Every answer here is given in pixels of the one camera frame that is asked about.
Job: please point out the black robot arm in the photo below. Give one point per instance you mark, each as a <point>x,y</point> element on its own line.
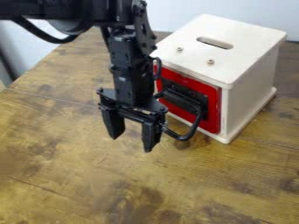
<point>59,20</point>

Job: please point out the black drawer handle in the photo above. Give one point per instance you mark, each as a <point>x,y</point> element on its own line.
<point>188,103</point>

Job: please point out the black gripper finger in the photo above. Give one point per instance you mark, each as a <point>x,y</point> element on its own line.
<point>114,122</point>
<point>152,135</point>

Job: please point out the red drawer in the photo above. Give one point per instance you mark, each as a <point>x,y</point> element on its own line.
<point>212,124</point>

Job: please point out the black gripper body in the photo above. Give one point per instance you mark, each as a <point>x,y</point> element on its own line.
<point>135,71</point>

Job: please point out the white wooden box cabinet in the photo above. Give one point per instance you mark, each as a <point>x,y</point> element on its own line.
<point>225,59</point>

